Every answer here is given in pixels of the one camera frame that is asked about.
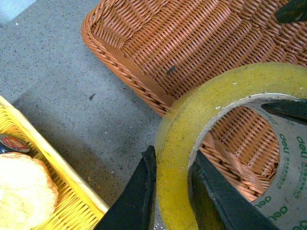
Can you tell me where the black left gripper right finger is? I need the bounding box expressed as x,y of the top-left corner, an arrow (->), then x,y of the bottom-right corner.
190,151 -> 278,230

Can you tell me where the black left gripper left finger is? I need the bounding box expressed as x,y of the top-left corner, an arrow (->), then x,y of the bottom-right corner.
95,145 -> 156,230

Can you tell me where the yellow packing tape roll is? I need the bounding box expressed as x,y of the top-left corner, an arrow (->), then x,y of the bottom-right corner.
155,62 -> 307,230

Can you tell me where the yellow woven basket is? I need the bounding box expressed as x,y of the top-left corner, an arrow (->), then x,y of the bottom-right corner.
0,97 -> 109,230

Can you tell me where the brown wicker basket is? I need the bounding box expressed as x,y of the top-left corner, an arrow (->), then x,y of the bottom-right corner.
81,0 -> 307,201

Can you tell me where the toy bread bun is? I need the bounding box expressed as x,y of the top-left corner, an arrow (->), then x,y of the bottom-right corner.
0,152 -> 59,230

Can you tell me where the small colourful snack packet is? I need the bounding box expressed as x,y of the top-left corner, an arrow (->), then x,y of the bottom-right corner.
0,134 -> 30,154

